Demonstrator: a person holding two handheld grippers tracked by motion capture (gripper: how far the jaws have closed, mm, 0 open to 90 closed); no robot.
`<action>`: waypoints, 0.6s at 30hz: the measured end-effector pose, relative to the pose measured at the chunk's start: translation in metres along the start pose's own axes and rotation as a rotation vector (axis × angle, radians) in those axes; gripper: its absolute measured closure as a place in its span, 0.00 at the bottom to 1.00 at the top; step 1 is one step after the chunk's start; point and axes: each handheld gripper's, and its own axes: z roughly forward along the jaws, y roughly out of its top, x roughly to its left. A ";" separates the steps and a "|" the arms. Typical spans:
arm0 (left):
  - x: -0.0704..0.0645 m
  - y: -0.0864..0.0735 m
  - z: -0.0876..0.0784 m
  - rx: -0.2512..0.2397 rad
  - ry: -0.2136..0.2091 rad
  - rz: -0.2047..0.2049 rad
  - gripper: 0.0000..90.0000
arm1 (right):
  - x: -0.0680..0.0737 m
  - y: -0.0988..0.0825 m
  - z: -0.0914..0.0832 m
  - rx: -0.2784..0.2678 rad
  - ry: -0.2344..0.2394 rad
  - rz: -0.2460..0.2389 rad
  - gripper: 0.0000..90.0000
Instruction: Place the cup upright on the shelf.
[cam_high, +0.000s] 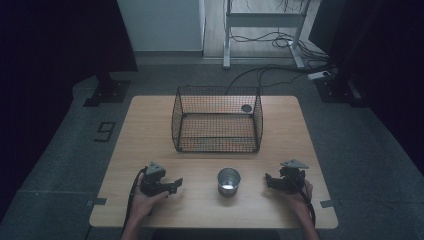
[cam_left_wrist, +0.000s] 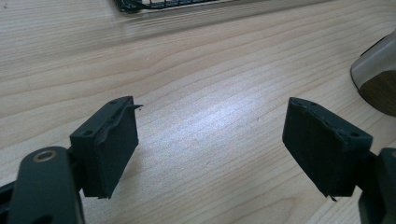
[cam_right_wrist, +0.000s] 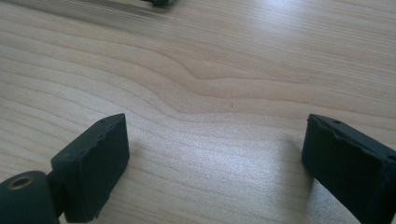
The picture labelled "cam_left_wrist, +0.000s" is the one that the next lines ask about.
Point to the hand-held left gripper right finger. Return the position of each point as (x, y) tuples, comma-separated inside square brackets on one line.
[(323, 149)]

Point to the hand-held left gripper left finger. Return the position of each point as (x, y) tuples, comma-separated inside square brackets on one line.
[(106, 152)]

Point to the silver metal cup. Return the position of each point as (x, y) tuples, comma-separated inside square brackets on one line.
[(378, 74)]

